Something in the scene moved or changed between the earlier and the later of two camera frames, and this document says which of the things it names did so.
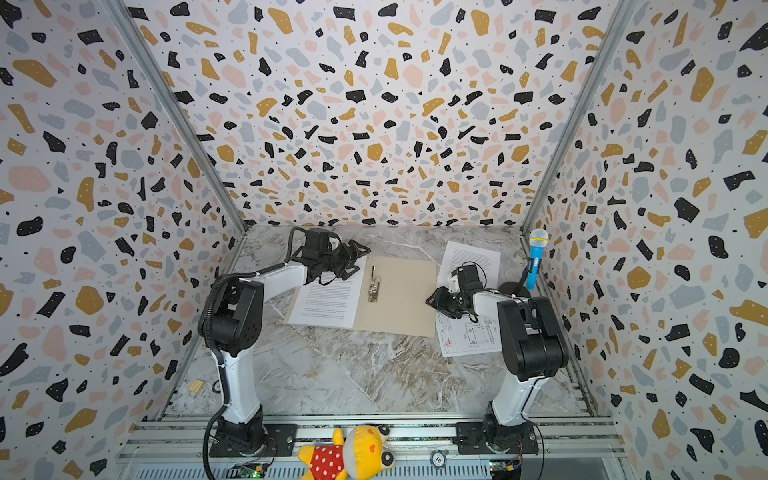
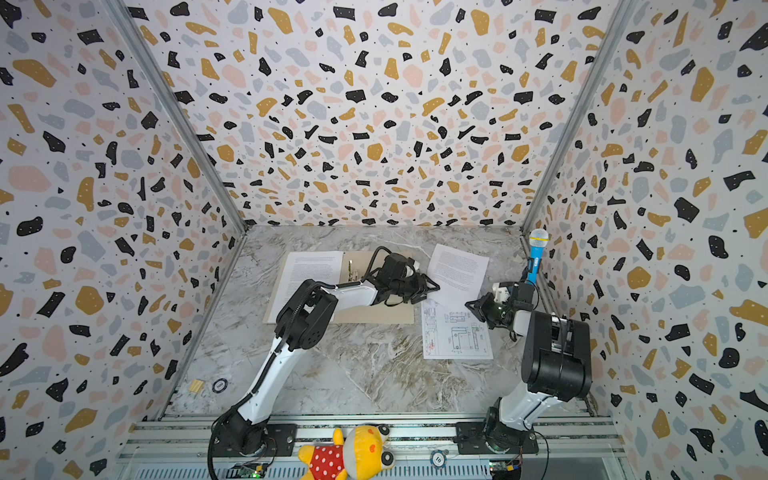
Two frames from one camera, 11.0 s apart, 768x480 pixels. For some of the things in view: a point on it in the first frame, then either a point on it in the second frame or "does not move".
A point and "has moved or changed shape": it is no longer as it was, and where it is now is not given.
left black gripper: (346, 259) → (419, 289)
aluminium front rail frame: (426, 446) does not move
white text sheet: (334, 304) has moved or changed shape
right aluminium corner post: (619, 18) does not move
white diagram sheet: (463, 335) has moved or changed shape
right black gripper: (445, 300) → (489, 308)
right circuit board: (505, 469) does not move
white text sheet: (456, 255) has moved or changed shape
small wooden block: (196, 386) does not move
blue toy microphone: (538, 240) does not move
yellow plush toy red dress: (362, 454) does not move
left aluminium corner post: (174, 99) does not move
